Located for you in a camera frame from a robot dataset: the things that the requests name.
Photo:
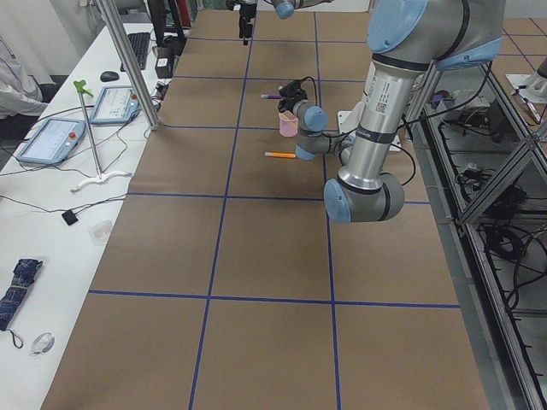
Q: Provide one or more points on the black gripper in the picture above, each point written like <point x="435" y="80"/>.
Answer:
<point x="245" y="17"/>
<point x="287" y="103"/>

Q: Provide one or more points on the yellow highlighter pen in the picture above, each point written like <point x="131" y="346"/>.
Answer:
<point x="287" y="122"/>

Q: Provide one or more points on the purple marker pen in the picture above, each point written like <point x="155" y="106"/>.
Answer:
<point x="271" y="97"/>

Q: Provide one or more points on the orange highlighter pen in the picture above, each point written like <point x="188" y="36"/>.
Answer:
<point x="280" y="155"/>

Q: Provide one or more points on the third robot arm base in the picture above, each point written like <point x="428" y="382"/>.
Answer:
<point x="534" y="86"/>

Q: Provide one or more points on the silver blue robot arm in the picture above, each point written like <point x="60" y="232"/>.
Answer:
<point x="283" y="8"/>
<point x="405" y="37"/>

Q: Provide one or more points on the pink mesh pen holder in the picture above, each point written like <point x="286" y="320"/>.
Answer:
<point x="291" y="133"/>

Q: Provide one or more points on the black cardboard box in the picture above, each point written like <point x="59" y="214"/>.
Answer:
<point x="164" y="63"/>

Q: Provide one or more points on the black keyboard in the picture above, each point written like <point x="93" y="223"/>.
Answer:
<point x="140" y="42"/>

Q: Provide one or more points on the black computer mouse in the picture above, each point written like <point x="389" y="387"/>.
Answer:
<point x="109" y="76"/>

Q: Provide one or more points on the far blue teach pendant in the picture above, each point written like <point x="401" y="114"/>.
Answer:
<point x="115" y="105"/>

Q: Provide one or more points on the blue teach pendant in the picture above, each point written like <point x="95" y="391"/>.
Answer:
<point x="52" y="142"/>
<point x="115" y="105"/>

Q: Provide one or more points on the near blue teach pendant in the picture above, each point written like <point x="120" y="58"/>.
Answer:
<point x="52" y="142"/>

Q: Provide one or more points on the clear plastic bag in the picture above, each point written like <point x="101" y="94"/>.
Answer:
<point x="100" y="232"/>

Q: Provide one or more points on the seated person white shirt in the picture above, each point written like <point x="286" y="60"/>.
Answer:
<point x="21" y="94"/>

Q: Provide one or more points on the small black box device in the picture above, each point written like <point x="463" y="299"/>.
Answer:
<point x="70" y="217"/>

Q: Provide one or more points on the folded navy umbrella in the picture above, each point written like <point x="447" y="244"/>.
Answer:
<point x="24" y="275"/>

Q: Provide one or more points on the clear glasses case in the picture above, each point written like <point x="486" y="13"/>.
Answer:
<point x="42" y="344"/>

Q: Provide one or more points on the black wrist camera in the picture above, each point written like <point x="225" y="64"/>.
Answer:
<point x="293" y="89"/>

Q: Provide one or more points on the aluminium frame post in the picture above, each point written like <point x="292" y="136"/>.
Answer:
<point x="123" y="47"/>

